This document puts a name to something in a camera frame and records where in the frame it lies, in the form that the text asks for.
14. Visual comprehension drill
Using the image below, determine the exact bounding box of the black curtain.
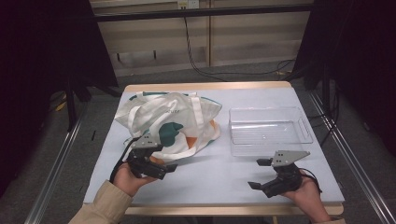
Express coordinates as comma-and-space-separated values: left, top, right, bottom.
0, 0, 120, 197
292, 0, 396, 157

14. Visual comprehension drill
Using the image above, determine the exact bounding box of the person's left hand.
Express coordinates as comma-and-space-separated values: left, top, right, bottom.
112, 161, 157, 198

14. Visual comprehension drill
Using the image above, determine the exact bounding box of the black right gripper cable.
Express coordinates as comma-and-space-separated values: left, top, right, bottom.
299, 167, 323, 194

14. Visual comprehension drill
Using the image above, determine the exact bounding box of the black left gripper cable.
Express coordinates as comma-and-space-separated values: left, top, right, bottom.
109, 143, 134, 184

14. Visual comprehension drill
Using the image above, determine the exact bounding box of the aluminium floor rail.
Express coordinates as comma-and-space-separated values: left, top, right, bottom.
307, 90, 396, 224
24, 102, 90, 224

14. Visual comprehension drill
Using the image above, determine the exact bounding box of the person's right hand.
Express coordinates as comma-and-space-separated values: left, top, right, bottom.
279, 169, 332, 224

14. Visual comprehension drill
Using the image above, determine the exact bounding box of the black horizontal bar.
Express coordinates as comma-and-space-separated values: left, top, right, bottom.
92, 3, 316, 22

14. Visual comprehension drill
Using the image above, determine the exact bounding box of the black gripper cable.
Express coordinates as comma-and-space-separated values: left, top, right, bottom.
109, 143, 134, 184
299, 167, 323, 194

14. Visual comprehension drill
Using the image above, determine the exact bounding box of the white tote bag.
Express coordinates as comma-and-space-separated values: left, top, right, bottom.
114, 91, 223, 164

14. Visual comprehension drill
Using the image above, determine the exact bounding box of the clear plastic container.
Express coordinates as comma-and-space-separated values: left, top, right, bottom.
228, 106, 315, 158

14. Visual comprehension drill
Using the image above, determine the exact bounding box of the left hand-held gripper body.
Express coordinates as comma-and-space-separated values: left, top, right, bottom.
125, 133, 169, 181

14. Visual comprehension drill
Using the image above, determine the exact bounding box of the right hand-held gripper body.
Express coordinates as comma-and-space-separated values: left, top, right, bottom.
261, 149, 311, 199

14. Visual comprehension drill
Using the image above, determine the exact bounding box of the long black wall cable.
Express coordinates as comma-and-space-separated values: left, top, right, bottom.
183, 17, 297, 82

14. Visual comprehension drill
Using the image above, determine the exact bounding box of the black metal stand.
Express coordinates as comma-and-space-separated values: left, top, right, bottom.
321, 64, 332, 116
64, 77, 92, 132

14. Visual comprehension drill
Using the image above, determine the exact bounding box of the wall socket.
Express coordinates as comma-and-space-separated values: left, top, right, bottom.
177, 0, 200, 9

